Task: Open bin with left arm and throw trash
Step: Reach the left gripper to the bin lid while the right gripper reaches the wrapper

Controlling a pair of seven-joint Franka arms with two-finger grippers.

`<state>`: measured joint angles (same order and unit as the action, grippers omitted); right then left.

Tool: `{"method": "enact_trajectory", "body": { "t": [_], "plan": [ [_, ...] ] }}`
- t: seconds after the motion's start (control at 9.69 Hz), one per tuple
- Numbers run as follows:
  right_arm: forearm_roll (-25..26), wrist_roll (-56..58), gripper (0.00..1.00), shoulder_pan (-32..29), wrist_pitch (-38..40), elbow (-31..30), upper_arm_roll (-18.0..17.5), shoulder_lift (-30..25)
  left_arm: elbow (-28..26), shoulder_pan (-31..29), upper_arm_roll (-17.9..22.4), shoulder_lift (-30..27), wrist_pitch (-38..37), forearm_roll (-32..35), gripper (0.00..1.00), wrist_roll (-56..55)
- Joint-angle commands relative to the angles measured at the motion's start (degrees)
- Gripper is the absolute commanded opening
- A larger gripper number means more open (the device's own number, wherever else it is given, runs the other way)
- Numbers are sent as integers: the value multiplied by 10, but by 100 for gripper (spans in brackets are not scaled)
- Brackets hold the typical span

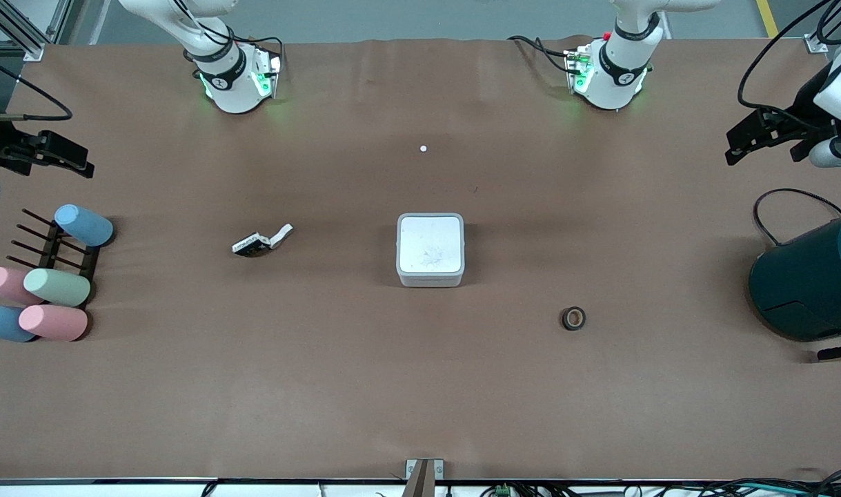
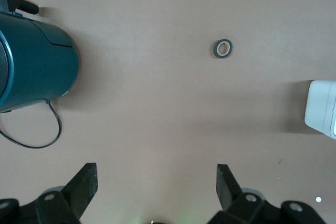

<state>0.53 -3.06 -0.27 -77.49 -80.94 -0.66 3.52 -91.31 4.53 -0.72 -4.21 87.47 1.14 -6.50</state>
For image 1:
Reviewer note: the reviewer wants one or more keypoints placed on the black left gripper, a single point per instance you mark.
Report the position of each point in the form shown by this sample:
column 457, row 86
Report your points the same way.
column 805, row 105

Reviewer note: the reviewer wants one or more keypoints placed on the black white wrapper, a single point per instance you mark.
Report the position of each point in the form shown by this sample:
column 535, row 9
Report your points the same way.
column 249, row 245

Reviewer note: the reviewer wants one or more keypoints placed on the black tape roll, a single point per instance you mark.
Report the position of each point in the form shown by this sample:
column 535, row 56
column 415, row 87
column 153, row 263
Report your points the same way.
column 564, row 318

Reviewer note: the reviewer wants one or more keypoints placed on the white bin lid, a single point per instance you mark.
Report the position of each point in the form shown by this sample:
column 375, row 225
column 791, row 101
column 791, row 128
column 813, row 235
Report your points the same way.
column 430, row 238

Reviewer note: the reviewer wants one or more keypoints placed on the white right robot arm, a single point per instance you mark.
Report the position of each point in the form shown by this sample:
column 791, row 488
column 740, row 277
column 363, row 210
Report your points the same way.
column 234, row 83

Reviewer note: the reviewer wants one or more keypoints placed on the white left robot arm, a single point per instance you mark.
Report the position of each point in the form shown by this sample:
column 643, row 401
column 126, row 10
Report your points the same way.
column 620, row 76

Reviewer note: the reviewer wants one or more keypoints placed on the white square trash bin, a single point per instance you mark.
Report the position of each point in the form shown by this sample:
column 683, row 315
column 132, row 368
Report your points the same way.
column 430, row 279

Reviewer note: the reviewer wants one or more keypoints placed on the blue plastic cup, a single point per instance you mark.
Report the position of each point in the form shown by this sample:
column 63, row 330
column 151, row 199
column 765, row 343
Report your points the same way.
column 83, row 225
column 3, row 323

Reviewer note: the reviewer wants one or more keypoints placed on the black cup rack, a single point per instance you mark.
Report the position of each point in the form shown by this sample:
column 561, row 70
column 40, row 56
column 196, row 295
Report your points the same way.
column 51, row 250

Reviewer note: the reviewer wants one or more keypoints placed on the green plastic cup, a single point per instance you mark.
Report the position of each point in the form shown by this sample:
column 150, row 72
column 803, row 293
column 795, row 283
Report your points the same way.
column 56, row 287

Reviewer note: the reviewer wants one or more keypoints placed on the pink plastic cup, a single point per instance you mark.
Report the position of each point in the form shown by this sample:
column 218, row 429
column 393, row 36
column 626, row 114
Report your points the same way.
column 3, row 283
column 53, row 322

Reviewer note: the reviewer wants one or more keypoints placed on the dark teal cylindrical container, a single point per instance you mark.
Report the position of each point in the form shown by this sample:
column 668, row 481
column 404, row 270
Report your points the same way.
column 806, row 283

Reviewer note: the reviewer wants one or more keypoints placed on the small metal corner bracket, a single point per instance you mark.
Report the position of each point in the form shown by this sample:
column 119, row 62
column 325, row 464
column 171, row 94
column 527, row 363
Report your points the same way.
column 816, row 43

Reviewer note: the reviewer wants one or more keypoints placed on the aluminium frame profile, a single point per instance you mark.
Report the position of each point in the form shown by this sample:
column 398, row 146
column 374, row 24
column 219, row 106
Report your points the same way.
column 27, row 41

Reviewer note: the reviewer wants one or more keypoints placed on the arm base connector bracket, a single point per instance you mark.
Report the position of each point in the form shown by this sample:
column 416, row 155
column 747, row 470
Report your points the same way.
column 267, row 69
column 577, row 69

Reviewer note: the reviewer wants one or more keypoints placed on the metal table edge bracket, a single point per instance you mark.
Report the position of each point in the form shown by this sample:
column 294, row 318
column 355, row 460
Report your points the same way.
column 423, row 476

